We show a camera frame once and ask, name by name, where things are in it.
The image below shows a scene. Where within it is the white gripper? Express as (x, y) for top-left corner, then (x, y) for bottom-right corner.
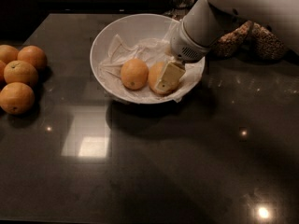
(154, 21), (210, 93)

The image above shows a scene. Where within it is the middle glass cereal jar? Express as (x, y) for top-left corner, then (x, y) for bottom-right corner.
(211, 21), (253, 58)

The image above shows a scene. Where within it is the white plastic bowl liner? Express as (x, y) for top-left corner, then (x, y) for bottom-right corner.
(98, 20), (205, 104)

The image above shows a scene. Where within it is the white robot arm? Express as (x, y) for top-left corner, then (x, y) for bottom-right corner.
(154, 0), (299, 93)

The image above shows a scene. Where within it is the orange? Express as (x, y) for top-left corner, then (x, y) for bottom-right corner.
(0, 82), (35, 115)
(18, 46), (48, 71)
(0, 45), (19, 63)
(148, 62), (178, 95)
(121, 58), (149, 91)
(0, 60), (6, 83)
(4, 61), (38, 87)

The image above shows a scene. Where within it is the right glass cereal jar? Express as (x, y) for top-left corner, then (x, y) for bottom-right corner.
(251, 23), (288, 61)

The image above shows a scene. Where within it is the white bowl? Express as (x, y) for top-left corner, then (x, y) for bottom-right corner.
(89, 13), (206, 105)

